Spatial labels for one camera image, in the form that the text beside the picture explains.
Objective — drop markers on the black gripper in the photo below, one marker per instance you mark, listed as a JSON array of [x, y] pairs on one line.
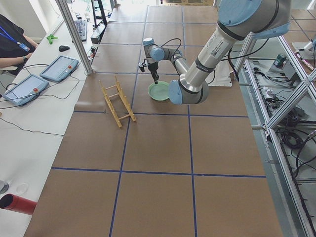
[[153, 66]]

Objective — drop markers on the light green plate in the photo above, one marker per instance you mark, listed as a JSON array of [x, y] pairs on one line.
[[159, 91]]

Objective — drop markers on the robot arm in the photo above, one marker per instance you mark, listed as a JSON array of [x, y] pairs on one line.
[[236, 19]]

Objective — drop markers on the wooden plate rack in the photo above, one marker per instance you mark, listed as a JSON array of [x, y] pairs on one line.
[[117, 102]]

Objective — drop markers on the black keyboard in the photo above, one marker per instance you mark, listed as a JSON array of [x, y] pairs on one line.
[[81, 27]]

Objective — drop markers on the far teach pendant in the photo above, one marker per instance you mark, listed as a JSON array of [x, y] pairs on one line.
[[59, 69]]

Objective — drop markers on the teach pendant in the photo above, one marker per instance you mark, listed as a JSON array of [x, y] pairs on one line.
[[59, 69], [26, 90]]

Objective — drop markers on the black computer mouse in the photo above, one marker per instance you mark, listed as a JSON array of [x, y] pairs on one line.
[[63, 48]]

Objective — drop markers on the green clamp tool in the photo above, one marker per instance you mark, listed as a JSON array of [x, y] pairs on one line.
[[50, 38]]

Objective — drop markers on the near teach pendant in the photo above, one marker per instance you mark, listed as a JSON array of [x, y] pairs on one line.
[[26, 90]]

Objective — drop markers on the person in black shirt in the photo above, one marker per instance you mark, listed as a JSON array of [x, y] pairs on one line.
[[15, 47]]

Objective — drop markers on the clear plastic lid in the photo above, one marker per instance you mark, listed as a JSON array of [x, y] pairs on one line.
[[22, 188]]

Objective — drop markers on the red bottle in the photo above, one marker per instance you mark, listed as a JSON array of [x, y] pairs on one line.
[[17, 204]]

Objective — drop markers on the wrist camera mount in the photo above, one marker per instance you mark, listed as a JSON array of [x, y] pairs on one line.
[[143, 65]]

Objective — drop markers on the aluminium frame post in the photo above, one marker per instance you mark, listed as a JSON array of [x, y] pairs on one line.
[[63, 7]]

